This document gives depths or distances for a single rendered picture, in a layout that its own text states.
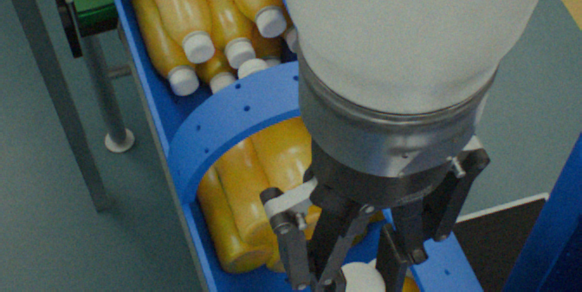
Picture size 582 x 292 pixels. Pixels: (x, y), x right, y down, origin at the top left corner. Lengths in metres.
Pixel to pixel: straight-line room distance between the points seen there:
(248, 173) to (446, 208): 0.52
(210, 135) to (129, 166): 1.43
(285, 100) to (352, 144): 0.58
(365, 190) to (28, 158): 2.09
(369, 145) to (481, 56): 0.08
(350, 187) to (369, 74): 0.11
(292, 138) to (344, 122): 0.62
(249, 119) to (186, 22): 0.27
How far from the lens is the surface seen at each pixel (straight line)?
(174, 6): 1.20
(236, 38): 1.21
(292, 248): 0.50
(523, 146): 2.47
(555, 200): 1.35
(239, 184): 1.02
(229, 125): 0.96
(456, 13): 0.30
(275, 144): 0.99
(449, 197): 0.53
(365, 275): 0.63
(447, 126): 0.38
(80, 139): 2.06
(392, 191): 0.43
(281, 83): 0.97
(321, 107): 0.38
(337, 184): 0.44
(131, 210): 2.33
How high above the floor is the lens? 2.01
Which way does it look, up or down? 56 degrees down
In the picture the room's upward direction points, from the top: 1 degrees counter-clockwise
